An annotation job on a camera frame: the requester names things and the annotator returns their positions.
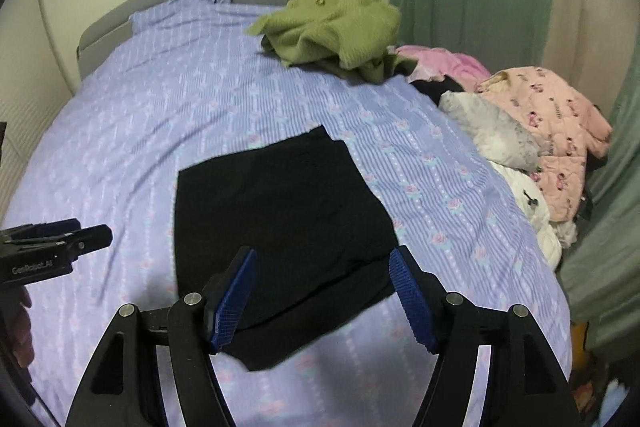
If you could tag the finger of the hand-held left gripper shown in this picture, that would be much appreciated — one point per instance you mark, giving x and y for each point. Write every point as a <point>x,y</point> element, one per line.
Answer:
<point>45,231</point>
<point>92,237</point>

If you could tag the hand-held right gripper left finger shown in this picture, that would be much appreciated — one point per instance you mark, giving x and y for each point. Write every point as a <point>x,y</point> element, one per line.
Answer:
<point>230,307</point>

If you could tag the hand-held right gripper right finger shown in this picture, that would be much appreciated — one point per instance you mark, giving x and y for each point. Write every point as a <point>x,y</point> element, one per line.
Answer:
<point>412,302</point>

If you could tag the black pants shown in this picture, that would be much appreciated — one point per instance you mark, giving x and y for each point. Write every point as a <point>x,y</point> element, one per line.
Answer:
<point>280,207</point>

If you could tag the person's left hand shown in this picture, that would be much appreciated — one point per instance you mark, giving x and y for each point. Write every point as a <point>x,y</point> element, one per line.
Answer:
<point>22,322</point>

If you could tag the white louvered wardrobe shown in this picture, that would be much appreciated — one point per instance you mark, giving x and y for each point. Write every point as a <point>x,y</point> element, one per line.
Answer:
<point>25,122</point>

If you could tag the bed with purple duvet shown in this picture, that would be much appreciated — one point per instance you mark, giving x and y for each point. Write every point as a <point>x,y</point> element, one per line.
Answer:
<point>150,107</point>

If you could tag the white clothing pile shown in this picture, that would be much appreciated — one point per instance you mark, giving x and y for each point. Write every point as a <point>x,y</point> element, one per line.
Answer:
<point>540,217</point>

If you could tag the white grey fluffy garment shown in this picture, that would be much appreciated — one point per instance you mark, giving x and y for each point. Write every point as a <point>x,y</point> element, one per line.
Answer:
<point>495,127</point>

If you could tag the black garment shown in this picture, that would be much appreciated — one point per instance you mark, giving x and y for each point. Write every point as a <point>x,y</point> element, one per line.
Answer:
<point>437,89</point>

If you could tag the light blue cloth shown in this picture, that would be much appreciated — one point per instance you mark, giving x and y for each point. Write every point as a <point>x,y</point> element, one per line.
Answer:
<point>611,399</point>

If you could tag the pink printed quilted jacket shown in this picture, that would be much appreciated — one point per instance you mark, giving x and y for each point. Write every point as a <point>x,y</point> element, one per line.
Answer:
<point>560,127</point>

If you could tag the pink fleece garment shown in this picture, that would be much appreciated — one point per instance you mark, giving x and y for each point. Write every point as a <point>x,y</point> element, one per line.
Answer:
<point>440,59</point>

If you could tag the green knit sweater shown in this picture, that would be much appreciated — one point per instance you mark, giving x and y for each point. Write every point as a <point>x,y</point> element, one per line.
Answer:
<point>335,27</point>

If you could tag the cream curtain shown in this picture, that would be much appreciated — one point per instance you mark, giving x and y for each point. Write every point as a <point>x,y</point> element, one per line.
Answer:
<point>595,7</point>

